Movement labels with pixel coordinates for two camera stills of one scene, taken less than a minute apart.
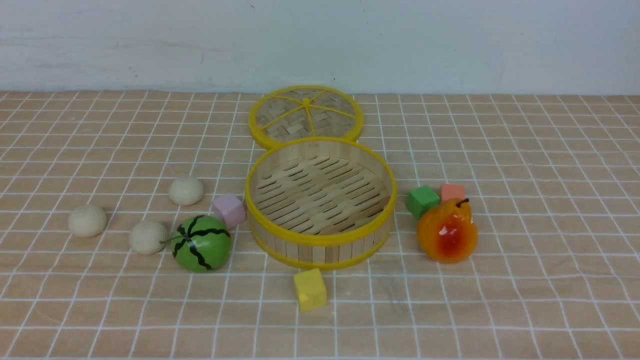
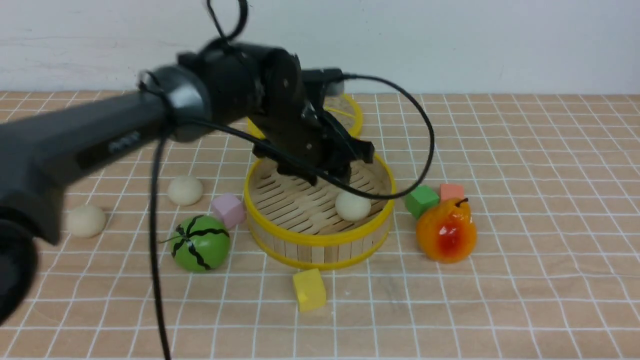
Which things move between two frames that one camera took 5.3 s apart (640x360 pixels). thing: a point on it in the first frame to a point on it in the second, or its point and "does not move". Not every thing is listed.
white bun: [186, 191] does not move
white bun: [87, 220] does not move
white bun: [145, 237] to [351, 207]
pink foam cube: [231, 207] does not move
